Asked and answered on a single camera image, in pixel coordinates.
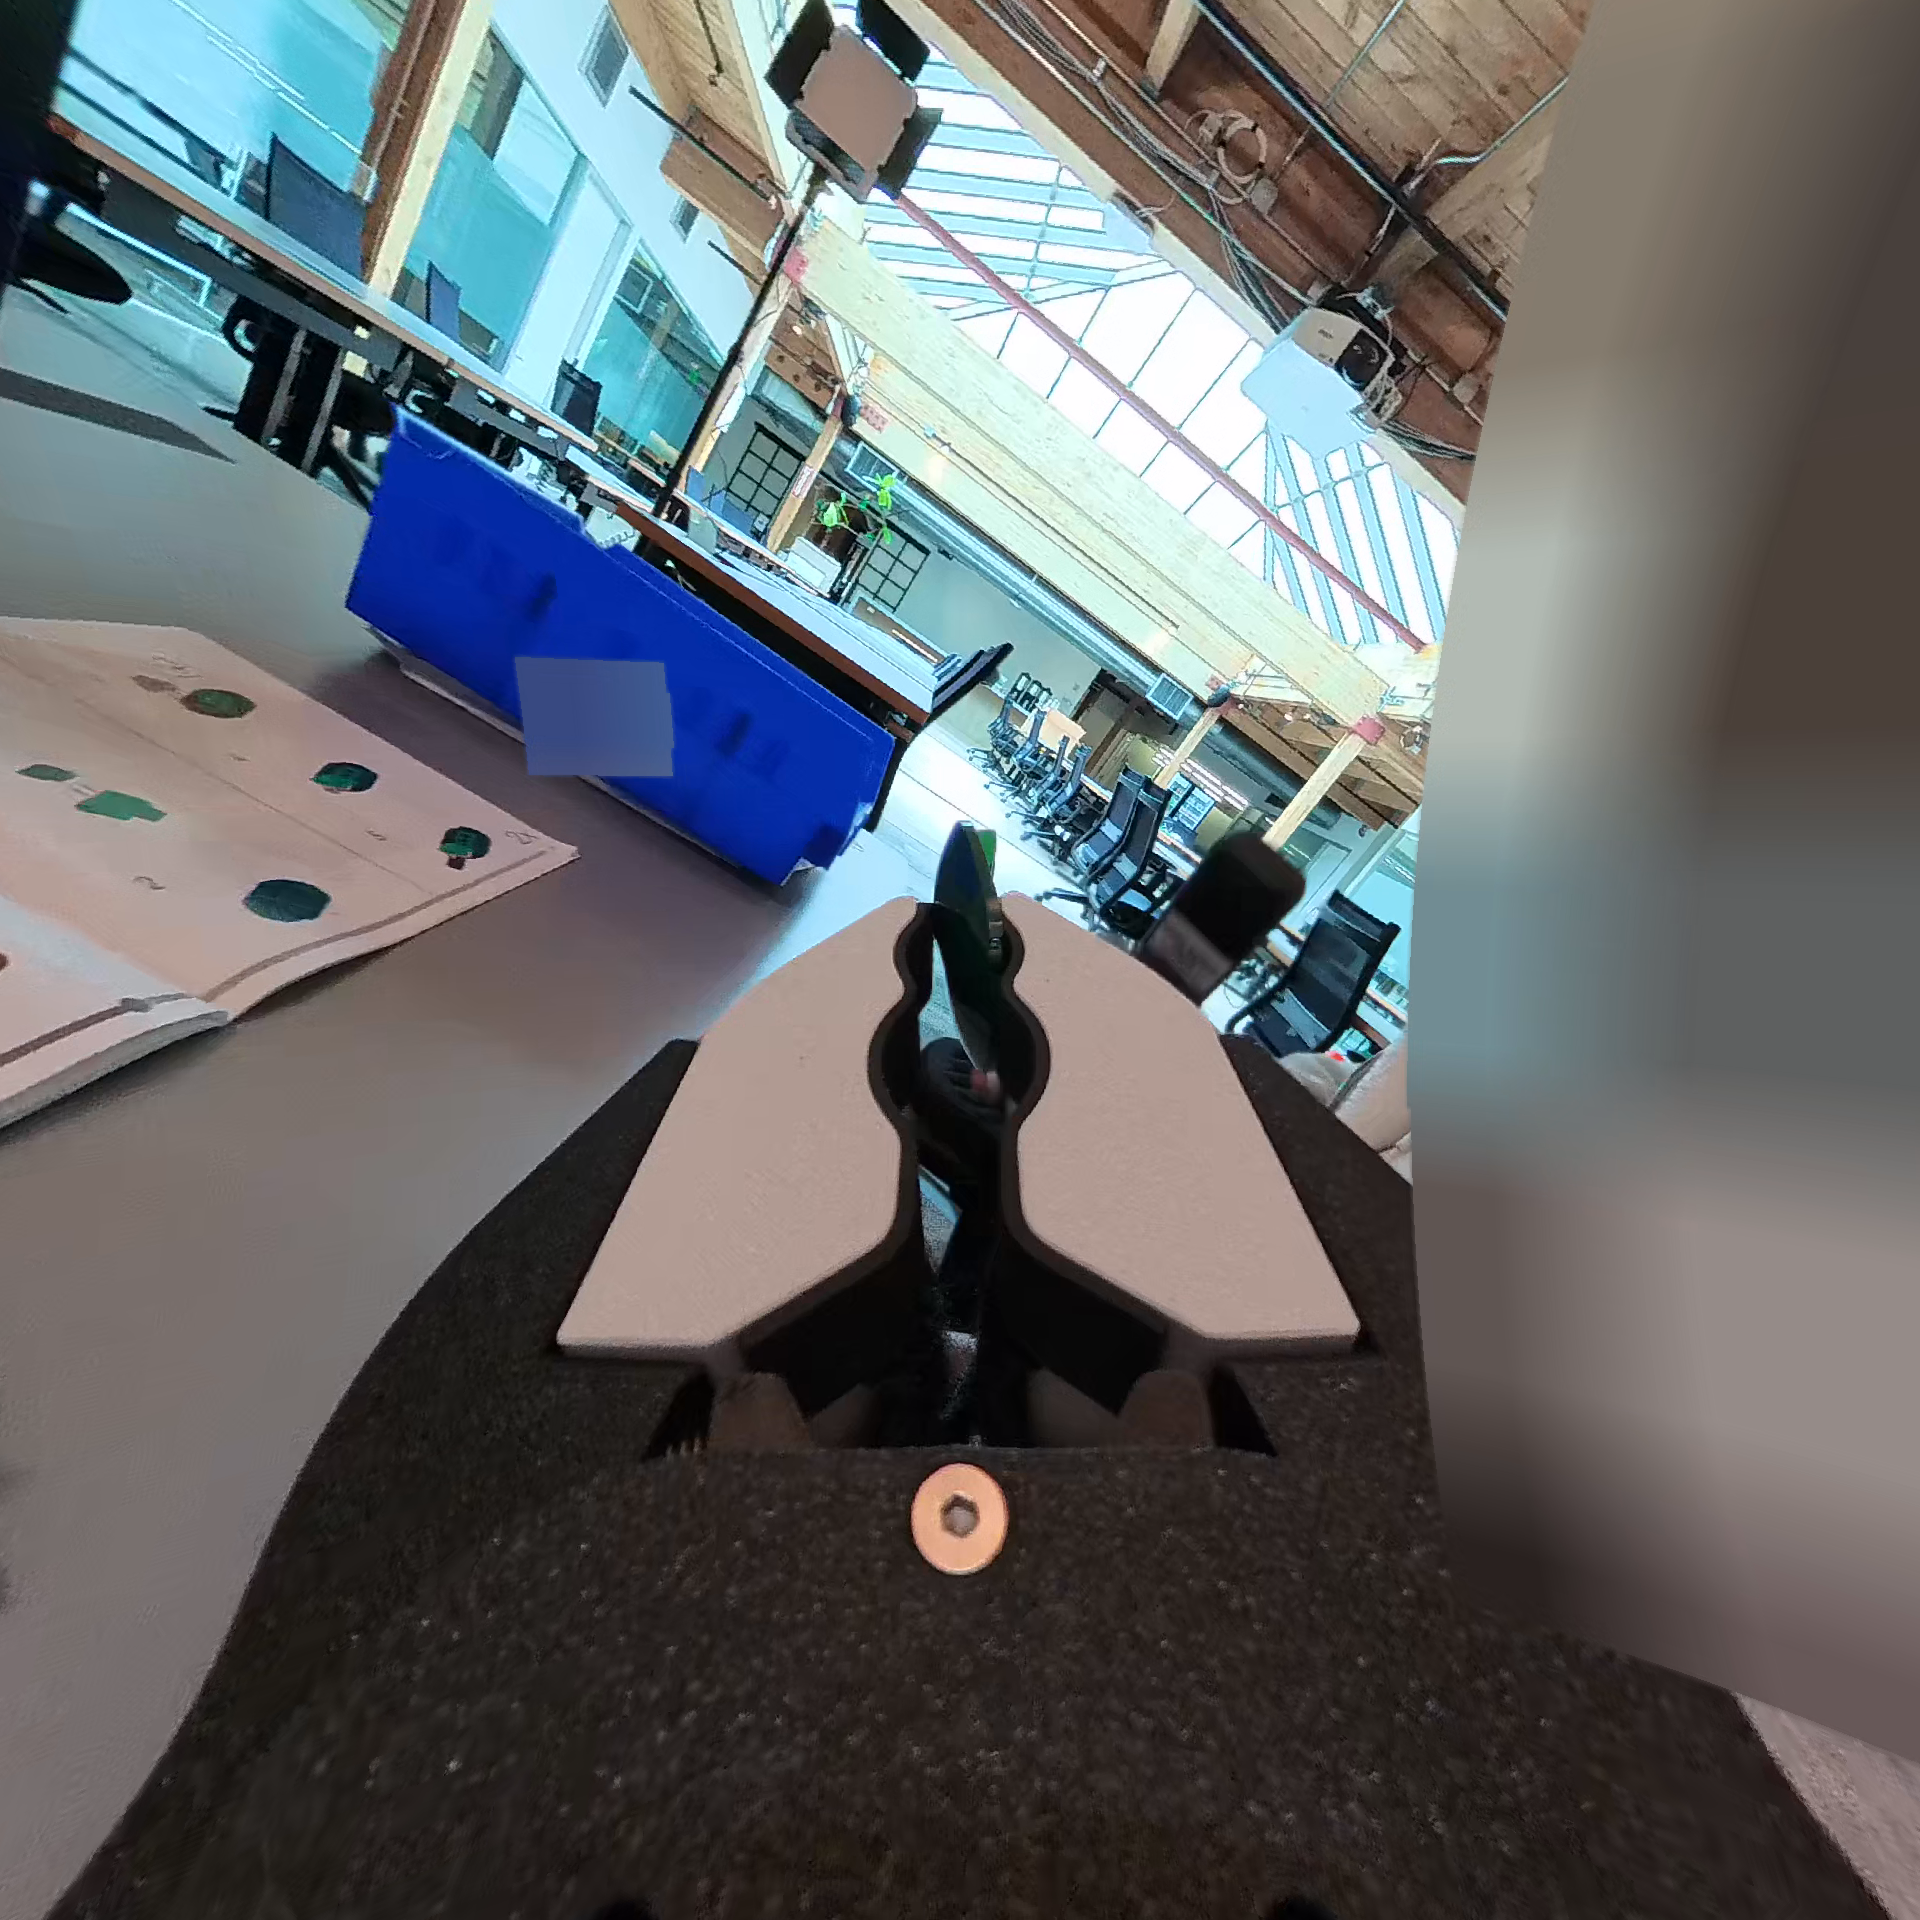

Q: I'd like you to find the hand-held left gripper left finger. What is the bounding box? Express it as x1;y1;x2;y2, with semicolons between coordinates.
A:
556;895;935;1379

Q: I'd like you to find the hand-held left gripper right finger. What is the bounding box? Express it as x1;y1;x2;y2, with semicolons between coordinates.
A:
991;892;1364;1368

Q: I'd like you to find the green leaf brick assembly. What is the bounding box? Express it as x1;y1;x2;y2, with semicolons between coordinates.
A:
930;823;1010;1075

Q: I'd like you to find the grey desk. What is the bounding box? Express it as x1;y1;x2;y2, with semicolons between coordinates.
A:
0;286;940;1920

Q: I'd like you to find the row of office chairs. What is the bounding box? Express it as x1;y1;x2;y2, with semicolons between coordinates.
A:
971;669;1409;1062

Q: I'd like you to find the background table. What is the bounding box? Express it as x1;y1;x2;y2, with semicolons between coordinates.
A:
54;110;636;501
603;499;944;755

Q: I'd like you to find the green potted plant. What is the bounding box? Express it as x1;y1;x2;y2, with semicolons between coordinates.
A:
814;468;906;554

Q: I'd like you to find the white paper sheet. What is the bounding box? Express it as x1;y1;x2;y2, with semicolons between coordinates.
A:
372;632;531;710

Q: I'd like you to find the instruction booklet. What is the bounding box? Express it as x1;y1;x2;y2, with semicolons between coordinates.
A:
0;615;584;1130

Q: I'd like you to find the blue plastic bin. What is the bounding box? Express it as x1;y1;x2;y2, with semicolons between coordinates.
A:
346;405;896;886

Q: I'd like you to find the black stand pole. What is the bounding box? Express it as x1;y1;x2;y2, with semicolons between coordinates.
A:
657;176;825;520

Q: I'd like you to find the studio light panel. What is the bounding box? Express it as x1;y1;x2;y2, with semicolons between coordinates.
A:
761;0;947;202

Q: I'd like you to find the grey fabric chair seat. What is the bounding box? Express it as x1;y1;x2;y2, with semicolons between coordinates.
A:
1734;1691;1920;1895

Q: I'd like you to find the blue office chair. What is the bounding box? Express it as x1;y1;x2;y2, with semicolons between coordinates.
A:
224;133;372;368

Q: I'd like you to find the white security camera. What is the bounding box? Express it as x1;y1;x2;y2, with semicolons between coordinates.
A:
1239;292;1423;442

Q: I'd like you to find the wooden post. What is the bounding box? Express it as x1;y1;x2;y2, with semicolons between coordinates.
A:
356;0;500;303

